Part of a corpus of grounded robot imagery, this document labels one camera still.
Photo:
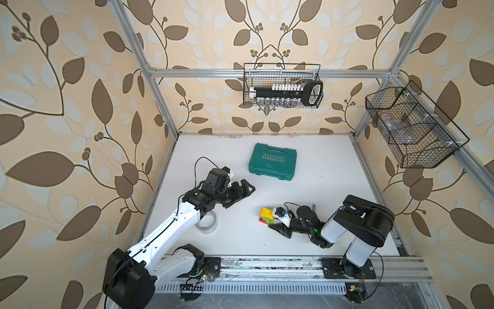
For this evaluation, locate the back wire basket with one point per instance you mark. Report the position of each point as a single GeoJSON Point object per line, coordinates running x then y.
{"type": "Point", "coordinates": [267, 74]}

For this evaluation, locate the wire basket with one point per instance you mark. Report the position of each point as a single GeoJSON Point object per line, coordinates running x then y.
{"type": "Point", "coordinates": [267, 74]}
{"type": "Point", "coordinates": [419, 132]}

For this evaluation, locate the clear tape roll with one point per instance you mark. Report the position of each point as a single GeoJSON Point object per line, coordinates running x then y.
{"type": "Point", "coordinates": [208, 223]}

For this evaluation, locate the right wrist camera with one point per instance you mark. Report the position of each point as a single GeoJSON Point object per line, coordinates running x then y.
{"type": "Point", "coordinates": [283, 215]}

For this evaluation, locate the yellow lego brick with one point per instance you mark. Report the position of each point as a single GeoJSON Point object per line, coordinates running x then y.
{"type": "Point", "coordinates": [266, 214]}

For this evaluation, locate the clear plastic bag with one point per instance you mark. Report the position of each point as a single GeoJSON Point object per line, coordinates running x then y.
{"type": "Point", "coordinates": [396, 131]}

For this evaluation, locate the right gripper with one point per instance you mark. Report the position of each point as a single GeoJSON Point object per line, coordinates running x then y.
{"type": "Point", "coordinates": [282, 228]}

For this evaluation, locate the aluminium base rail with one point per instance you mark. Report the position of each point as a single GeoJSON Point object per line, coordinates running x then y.
{"type": "Point", "coordinates": [389, 269]}

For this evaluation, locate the black socket set rail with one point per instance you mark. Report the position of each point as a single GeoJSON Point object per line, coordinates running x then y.
{"type": "Point", "coordinates": [308, 94]}

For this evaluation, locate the right wire basket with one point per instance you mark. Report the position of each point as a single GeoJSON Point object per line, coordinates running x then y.
{"type": "Point", "coordinates": [419, 132]}

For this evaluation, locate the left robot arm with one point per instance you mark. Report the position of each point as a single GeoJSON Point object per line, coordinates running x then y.
{"type": "Point", "coordinates": [132, 276]}

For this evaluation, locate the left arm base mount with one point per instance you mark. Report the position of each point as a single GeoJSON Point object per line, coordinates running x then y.
{"type": "Point", "coordinates": [208, 266]}

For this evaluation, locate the green tool case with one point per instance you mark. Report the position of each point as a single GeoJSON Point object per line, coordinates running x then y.
{"type": "Point", "coordinates": [267, 160]}

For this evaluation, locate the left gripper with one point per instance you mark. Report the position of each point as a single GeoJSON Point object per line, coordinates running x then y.
{"type": "Point", "coordinates": [237, 194]}

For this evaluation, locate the red lego brick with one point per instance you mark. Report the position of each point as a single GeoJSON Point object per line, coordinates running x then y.
{"type": "Point", "coordinates": [264, 221]}

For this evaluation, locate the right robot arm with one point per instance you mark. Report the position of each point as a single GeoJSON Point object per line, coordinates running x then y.
{"type": "Point", "coordinates": [369, 223]}

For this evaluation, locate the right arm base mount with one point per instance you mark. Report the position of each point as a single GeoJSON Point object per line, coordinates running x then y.
{"type": "Point", "coordinates": [341, 268]}

